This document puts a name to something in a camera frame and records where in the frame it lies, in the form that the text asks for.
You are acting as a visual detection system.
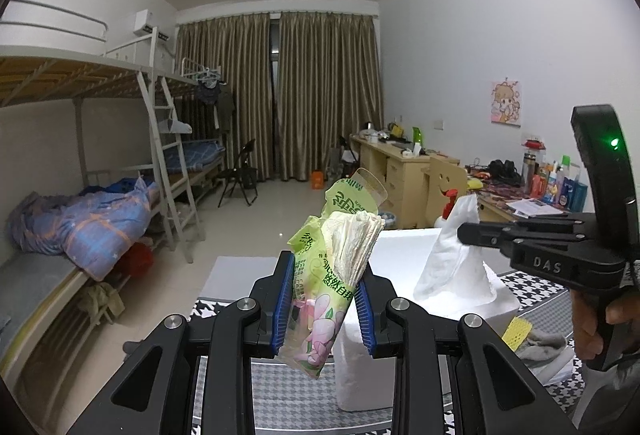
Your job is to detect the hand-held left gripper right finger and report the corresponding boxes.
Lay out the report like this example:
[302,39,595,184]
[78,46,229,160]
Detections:
[352,265,581,435]

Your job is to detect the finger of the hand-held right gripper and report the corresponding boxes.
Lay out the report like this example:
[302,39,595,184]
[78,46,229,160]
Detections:
[456,212,597,261]

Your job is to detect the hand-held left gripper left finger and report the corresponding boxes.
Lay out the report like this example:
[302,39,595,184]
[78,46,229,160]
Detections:
[67,251,296,435]

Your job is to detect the green tissue packet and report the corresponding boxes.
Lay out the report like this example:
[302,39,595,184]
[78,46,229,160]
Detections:
[277,168,390,380]

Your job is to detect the white foam box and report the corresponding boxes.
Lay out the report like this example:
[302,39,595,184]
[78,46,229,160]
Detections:
[334,227,521,412]

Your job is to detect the yellow foam net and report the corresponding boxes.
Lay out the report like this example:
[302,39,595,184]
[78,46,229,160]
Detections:
[501,315,533,350]

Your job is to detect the grey sock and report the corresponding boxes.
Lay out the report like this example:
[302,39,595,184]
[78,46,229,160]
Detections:
[515,329,568,363]

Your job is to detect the person's right forearm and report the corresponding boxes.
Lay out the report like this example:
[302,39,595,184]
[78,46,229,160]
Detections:
[570,355,640,431]

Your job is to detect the person's right hand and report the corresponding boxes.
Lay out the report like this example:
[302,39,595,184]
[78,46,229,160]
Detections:
[571,286,640,361]

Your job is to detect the cluttered wooden desk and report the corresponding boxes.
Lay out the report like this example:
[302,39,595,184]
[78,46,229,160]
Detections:
[465,165,593,227]

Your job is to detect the white bottle with red pump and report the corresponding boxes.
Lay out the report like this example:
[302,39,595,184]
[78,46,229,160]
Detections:
[434,189,460,230]

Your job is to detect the printed paper sheet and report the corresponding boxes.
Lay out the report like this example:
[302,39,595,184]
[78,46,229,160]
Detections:
[507,197,567,219]

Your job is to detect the wooden chair with smiley cutout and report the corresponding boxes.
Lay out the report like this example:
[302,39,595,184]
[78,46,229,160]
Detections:
[421,154,469,229]

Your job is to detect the blue bottle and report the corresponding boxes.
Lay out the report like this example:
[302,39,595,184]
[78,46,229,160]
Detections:
[557,177,589,210]

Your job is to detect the steel thermos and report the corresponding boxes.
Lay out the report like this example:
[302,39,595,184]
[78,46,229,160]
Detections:
[521,150,539,188]

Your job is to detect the houndstooth table mat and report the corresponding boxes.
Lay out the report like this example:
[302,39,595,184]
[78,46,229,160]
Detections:
[190,267,588,435]

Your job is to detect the light wooden desk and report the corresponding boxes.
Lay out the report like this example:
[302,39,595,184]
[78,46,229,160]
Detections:
[350,134,461,229]

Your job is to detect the black folding chair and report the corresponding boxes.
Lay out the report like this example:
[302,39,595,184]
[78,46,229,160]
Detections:
[217,139,260,208]

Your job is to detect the red bag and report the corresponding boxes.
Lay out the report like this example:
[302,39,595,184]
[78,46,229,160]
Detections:
[122,245,154,277]

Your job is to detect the beige cloth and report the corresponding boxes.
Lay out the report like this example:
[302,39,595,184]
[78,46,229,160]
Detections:
[79,282,126,332]

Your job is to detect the white bunk bed ladder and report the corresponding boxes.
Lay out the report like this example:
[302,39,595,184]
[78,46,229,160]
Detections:
[136,72,199,264]

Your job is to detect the brown curtain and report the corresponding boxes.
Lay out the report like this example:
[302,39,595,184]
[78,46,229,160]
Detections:
[277,11,386,184]
[175,15,274,182]

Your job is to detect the blue checked blanket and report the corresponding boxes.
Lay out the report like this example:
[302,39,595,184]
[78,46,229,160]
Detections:
[10,179,161,281]

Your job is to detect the hanging dark clothes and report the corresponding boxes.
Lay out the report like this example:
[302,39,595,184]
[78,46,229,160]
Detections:
[195,77,236,136]

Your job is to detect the white air conditioner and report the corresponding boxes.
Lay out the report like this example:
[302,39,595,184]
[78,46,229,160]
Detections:
[133,9,174,40]

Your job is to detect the pink cartoon wall poster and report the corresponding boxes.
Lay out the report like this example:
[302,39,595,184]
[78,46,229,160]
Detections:
[489,80,524,127]

